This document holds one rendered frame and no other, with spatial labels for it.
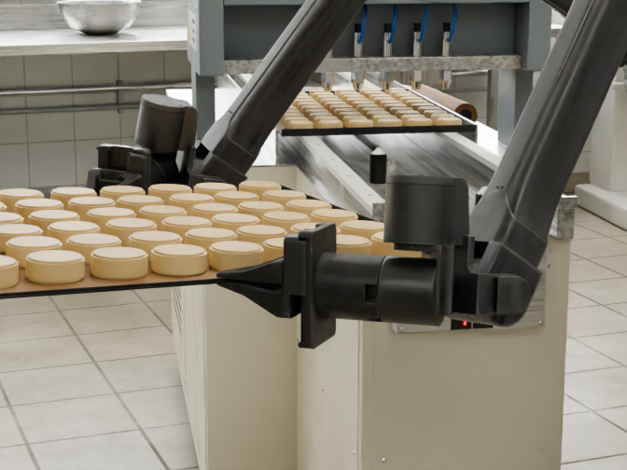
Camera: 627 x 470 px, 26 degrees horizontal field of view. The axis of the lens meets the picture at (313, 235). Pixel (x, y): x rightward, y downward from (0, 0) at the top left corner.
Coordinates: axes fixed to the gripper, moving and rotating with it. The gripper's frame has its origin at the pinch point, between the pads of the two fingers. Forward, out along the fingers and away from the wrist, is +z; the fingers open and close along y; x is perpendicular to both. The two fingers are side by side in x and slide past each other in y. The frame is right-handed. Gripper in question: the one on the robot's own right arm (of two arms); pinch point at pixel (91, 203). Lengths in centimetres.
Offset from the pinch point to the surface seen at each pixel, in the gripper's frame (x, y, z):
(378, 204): 21, -10, -56
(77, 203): 3.4, 2.7, 11.0
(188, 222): 17.2, 3.2, 15.0
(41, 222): 3.9, 2.8, 20.1
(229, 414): -21, -72, -115
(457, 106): 11, -12, -178
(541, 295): 45, -24, -68
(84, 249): 12.7, 3.3, 29.0
